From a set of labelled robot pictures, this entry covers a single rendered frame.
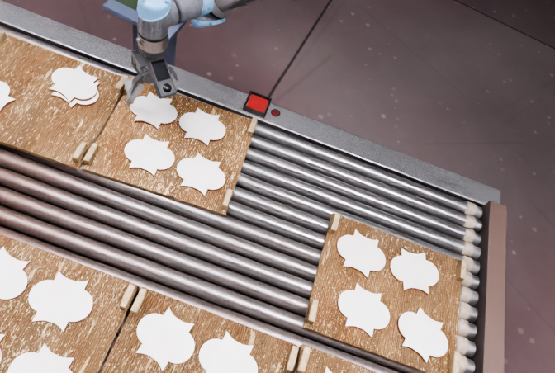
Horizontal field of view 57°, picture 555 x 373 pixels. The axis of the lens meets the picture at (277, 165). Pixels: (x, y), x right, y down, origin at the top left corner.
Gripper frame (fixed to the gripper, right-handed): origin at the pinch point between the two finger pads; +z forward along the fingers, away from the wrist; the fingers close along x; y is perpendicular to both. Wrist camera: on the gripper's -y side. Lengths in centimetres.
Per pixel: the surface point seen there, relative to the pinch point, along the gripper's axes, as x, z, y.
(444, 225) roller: -64, 8, -70
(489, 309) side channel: -55, 5, -96
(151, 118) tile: 1.1, 6.6, -1.5
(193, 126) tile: -9.0, 6.5, -8.9
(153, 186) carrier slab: 10.0, 7.5, -22.1
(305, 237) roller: -22, 9, -54
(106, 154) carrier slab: 17.2, 7.6, -7.7
